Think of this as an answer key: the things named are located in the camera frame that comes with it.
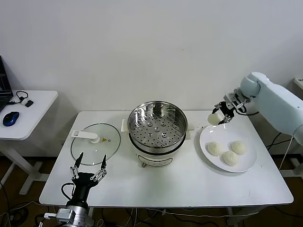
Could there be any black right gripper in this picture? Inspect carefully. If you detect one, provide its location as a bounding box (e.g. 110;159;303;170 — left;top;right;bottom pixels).
212;102;236;125

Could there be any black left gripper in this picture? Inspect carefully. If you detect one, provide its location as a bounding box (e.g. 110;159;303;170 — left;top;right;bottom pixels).
67;152;107;208

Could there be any white steamed baozi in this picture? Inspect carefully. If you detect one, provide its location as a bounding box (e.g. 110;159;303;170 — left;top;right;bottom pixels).
207;113;225;126
207;141;223;157
221;151;239;166
231;140;247;155

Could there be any stainless steel steamer basket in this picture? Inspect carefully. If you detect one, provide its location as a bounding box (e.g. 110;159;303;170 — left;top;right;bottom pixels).
128;101;188;154

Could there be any white round plate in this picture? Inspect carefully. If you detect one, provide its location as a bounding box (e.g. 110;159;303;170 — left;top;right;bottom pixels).
199;123;258;173

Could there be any white electric cooking pot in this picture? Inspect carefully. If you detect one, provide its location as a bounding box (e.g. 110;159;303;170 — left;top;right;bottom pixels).
121;118;196;169

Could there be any white side table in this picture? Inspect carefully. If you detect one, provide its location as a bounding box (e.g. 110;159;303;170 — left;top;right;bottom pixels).
0;90;59;196

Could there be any blue and black mouse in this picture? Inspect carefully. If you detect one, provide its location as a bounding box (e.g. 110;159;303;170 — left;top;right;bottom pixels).
3;111;21;127

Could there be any white table leg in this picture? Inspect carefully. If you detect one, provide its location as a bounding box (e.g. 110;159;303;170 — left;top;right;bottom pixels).
226;207;263;227

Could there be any black laptop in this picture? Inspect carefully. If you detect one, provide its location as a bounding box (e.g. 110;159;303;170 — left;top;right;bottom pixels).
0;55;14;113

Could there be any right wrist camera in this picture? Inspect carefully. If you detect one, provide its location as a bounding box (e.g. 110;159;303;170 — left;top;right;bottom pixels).
223;93;239;104

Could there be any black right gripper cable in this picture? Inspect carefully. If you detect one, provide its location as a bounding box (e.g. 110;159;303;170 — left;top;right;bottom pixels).
235;104;261;116

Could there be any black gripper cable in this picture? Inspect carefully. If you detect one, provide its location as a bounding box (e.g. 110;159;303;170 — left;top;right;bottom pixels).
61;182;75;201
235;104;261;116

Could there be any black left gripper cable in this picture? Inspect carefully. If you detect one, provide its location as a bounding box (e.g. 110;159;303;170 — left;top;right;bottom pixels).
61;182;75;201

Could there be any glass lid with white handle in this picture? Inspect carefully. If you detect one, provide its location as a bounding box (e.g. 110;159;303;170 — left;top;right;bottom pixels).
71;122;121;166

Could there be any black power cable with plug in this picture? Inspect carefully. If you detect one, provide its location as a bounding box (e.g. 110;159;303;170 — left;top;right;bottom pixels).
266;131;294;149

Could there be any white hanging cable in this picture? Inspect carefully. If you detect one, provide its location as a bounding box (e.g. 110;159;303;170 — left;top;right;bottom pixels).
279;134;295;171

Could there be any black floor cable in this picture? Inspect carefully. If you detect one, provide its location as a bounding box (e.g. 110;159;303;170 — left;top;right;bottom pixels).
0;182;11;227

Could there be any black cable with white adapter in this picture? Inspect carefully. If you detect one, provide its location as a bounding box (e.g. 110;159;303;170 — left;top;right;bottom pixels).
9;91;29;105

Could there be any white floor cable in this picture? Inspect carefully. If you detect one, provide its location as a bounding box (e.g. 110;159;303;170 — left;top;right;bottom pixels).
132;208;258;218

